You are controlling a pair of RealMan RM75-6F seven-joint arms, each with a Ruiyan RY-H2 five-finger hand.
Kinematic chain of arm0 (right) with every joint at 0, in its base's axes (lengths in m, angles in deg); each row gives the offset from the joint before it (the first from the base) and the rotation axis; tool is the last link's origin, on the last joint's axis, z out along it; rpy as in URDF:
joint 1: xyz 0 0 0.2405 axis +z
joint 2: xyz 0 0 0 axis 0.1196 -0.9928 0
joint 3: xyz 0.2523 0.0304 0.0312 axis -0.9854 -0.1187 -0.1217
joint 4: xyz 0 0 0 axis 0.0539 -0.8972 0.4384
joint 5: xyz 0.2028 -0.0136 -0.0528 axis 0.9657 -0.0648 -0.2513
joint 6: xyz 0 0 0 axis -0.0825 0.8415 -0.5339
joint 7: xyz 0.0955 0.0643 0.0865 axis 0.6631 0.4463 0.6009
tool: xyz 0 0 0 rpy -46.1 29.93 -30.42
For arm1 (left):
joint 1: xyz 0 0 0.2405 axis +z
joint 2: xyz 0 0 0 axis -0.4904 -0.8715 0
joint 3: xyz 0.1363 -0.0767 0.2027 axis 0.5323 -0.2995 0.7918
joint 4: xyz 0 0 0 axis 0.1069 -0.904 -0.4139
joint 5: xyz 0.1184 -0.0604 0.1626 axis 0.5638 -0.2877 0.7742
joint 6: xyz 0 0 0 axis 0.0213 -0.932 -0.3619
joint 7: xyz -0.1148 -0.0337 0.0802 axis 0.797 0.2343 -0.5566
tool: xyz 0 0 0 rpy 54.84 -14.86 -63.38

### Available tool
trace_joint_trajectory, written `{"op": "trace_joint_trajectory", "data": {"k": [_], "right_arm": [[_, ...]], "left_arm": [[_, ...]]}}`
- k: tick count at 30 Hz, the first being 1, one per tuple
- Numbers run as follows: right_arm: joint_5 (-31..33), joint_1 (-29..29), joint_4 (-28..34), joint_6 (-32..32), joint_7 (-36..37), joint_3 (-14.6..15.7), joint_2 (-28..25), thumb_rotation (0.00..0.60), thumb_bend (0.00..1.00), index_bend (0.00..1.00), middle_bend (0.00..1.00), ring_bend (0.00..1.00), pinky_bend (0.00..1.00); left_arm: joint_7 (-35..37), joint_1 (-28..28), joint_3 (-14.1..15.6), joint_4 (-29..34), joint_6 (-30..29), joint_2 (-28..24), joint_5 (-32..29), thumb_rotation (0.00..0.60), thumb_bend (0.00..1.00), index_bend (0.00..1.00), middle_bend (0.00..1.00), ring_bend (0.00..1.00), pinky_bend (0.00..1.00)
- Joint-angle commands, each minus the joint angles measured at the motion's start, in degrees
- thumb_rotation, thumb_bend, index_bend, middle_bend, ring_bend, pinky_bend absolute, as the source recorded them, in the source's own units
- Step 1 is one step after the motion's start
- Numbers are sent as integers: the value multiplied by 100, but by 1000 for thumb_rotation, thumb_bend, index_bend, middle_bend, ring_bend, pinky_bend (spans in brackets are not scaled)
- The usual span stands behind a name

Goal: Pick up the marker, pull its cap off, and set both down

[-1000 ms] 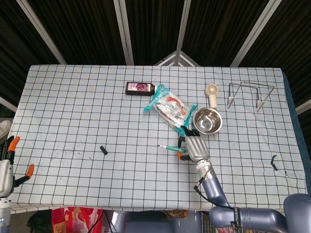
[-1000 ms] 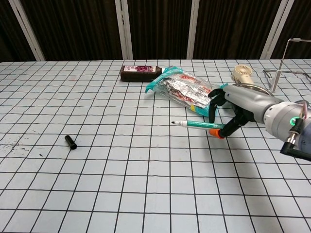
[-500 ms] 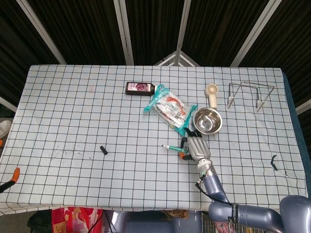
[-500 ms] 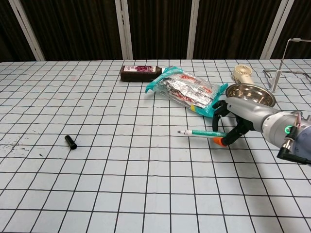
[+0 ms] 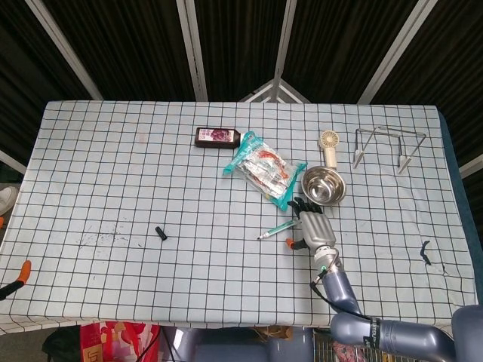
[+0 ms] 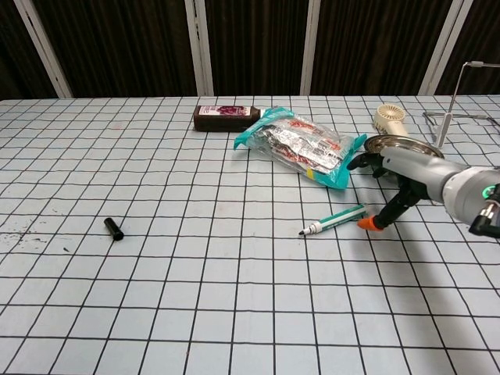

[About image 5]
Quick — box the wire mesh basket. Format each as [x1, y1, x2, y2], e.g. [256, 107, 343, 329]
[312, 327, 382, 362]

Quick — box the blue checkered tablecloth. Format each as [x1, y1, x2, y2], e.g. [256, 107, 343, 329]
[0, 100, 472, 336]

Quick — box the black curtain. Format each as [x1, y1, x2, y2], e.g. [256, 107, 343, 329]
[0, 0, 483, 189]

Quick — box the white shoe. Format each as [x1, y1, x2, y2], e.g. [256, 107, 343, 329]
[0, 186, 18, 216]

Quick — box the teal foil snack bag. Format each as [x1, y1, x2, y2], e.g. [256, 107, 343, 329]
[222, 130, 309, 214]

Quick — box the white triangular frame base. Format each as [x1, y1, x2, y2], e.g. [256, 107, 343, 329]
[238, 78, 311, 103]

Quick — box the black bag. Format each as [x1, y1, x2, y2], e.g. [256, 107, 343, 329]
[42, 326, 82, 362]

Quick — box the dark bottle purple label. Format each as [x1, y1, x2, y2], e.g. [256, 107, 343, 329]
[194, 127, 242, 151]

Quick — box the green white marker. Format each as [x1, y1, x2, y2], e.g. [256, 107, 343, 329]
[257, 219, 302, 241]

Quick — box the white metal frame post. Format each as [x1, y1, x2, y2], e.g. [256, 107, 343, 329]
[272, 0, 299, 82]
[357, 0, 439, 104]
[176, 0, 209, 101]
[25, 0, 103, 101]

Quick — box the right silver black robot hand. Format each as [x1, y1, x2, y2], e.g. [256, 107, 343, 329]
[285, 198, 338, 255]

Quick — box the stainless steel bowl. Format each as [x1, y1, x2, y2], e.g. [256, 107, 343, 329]
[300, 167, 346, 207]

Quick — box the metal wire stand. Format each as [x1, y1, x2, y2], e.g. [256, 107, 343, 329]
[352, 127, 428, 175]

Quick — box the cream handheld fan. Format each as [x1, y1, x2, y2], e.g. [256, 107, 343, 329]
[319, 130, 340, 170]

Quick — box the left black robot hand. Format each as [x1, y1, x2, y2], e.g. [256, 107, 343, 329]
[0, 259, 32, 302]

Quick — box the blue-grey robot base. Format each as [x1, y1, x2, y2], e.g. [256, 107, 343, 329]
[160, 326, 315, 362]

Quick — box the red shopping bag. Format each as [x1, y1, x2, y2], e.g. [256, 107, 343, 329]
[78, 320, 162, 362]

